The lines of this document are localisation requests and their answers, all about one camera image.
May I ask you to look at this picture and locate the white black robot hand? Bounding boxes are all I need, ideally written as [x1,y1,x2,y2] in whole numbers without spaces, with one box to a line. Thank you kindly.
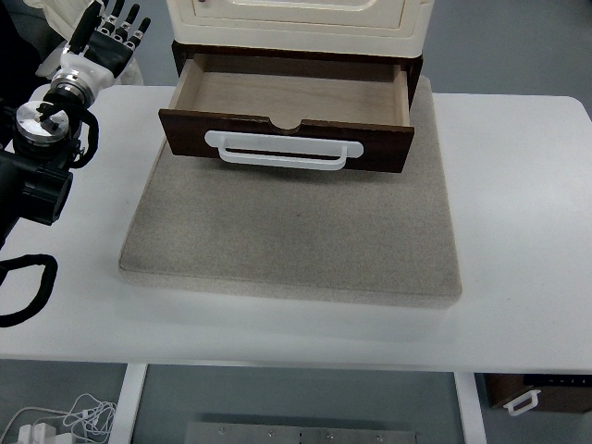
[59,0,151,87]

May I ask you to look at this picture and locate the white table leg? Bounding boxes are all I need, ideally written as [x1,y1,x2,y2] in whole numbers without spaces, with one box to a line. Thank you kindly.
[108,364,148,444]
[454,372,487,444]

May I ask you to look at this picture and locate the white jacket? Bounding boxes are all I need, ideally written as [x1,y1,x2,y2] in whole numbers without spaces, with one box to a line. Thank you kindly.
[25,0,143,85]

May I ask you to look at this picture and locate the brown box with white handle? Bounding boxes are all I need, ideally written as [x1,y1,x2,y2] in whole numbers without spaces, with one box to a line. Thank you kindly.
[484,374,591,416]

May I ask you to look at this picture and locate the white cable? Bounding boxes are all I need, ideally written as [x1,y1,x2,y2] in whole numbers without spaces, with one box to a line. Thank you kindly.
[0,393,118,444]

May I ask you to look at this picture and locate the dark wooden drawer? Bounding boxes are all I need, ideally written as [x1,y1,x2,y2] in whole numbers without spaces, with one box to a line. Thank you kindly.
[159,54,414,173]

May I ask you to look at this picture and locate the beige felt mat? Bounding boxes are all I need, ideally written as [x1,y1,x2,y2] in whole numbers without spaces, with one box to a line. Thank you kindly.
[119,79,462,308]

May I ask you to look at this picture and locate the white drawer handle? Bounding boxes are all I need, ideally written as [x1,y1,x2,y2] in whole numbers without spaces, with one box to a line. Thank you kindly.
[204,130,364,171]

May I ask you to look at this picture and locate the white power adapter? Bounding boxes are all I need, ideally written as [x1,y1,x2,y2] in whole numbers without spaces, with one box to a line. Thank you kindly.
[17,423,56,444]

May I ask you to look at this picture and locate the white table leg right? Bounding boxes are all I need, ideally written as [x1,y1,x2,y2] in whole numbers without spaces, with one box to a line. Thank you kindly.
[454,372,487,444]

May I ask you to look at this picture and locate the dark wooden cabinet frame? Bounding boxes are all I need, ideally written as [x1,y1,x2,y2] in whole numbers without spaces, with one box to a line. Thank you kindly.
[171,40,424,105]

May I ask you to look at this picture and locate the white table leg left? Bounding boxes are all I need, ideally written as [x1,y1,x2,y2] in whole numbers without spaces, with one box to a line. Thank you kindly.
[108,364,148,444]

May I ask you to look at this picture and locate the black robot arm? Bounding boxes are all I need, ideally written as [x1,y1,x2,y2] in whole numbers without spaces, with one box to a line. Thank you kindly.
[1,1,151,239]

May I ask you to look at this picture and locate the cream plastic cabinet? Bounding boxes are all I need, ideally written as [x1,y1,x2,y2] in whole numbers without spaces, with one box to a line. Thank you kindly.
[167,0,434,58]

